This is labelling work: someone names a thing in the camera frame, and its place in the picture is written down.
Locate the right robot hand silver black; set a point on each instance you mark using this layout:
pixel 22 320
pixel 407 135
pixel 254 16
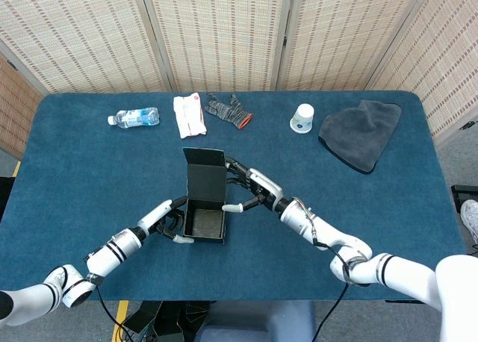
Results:
pixel 261 187

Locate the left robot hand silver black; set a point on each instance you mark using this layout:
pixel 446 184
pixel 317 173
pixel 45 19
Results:
pixel 157 217

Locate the black cardboard box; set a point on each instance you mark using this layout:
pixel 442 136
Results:
pixel 205 181

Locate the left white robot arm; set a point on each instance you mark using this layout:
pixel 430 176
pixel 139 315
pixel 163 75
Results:
pixel 112 252

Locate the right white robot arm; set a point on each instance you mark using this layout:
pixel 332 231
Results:
pixel 328 241

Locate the white floral paper cup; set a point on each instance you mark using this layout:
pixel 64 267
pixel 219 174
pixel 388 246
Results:
pixel 302 118

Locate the blue table cloth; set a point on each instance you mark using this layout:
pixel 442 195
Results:
pixel 336 151

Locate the grey knit glove red cuff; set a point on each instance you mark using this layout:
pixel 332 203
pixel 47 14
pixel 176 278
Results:
pixel 224 110

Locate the clear plastic water bottle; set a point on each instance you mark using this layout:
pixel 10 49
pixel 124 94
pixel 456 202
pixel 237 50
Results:
pixel 138 117

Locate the white tissue packet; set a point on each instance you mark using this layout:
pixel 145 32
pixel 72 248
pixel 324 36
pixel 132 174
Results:
pixel 188 116

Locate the yellow floor tape strip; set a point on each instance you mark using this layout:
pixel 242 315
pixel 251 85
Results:
pixel 16 169
pixel 120 316

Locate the dark grey towel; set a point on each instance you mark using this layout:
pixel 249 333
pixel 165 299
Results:
pixel 358 136

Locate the blue grey robot torso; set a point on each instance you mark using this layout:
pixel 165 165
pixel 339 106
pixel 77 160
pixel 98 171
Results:
pixel 254 323

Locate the woven folding screen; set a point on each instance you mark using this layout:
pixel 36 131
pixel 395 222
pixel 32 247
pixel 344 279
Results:
pixel 224 36

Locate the black stand beside table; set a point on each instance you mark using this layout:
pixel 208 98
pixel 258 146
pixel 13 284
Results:
pixel 465 189

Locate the white sneaker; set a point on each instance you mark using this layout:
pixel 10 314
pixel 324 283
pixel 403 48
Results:
pixel 470 219

